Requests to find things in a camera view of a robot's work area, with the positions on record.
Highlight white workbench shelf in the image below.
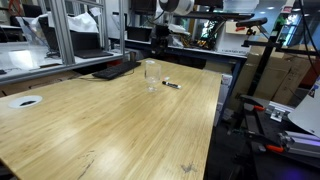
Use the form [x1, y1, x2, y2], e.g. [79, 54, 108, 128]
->
[0, 41, 126, 86]

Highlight black laptop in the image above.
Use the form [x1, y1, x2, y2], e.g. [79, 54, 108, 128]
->
[38, 16, 115, 60]

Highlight black computer keyboard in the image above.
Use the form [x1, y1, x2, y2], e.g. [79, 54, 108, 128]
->
[91, 60, 142, 81]

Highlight white equipment box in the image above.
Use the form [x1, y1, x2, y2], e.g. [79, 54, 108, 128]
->
[214, 19, 258, 56]

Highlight black box on bench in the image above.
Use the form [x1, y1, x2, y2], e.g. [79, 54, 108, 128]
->
[126, 25, 154, 43]

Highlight black whiteboard marker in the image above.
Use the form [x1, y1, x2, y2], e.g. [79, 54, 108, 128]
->
[161, 80, 183, 90]

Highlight white drawer unit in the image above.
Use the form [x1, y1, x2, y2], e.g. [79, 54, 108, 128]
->
[213, 73, 234, 127]

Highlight white crumpled cloth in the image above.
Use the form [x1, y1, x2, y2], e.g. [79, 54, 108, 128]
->
[31, 12, 100, 34]

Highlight silver metal bracket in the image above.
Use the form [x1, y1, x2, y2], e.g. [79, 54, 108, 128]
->
[264, 100, 296, 123]

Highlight thin aluminium frame post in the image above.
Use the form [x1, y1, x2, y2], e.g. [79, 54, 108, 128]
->
[118, 0, 126, 56]
[99, 0, 111, 52]

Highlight black camera on stand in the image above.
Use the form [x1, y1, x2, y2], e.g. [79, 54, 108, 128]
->
[235, 17, 269, 29]

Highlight silver aluminium extrusion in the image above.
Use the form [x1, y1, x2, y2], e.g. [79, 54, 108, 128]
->
[284, 130, 320, 158]

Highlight white curved panel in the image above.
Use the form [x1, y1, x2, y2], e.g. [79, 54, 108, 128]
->
[287, 76, 320, 138]

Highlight thick aluminium frame post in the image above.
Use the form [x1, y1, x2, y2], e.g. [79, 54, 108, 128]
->
[48, 0, 77, 66]

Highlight large stacked cardboard boxes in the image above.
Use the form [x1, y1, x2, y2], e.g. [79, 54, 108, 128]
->
[229, 44, 320, 106]

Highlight clear stemmed glass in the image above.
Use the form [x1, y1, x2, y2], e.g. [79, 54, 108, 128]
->
[144, 59, 162, 93]

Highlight blue framed back workbench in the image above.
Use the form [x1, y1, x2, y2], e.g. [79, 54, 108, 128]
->
[109, 36, 250, 73]

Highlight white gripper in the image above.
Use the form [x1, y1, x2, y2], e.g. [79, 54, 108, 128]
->
[154, 23, 190, 56]

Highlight black camera stand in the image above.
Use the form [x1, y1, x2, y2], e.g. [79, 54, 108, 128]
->
[241, 27, 320, 98]

